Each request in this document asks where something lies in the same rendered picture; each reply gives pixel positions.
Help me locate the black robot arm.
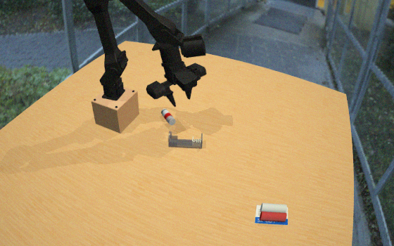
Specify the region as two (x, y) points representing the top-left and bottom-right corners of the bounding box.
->
(84, 0), (205, 101)

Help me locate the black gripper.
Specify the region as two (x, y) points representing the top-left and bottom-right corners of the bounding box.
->
(146, 58), (207, 107)

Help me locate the white and red battery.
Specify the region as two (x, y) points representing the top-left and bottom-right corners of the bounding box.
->
(161, 108), (176, 125)

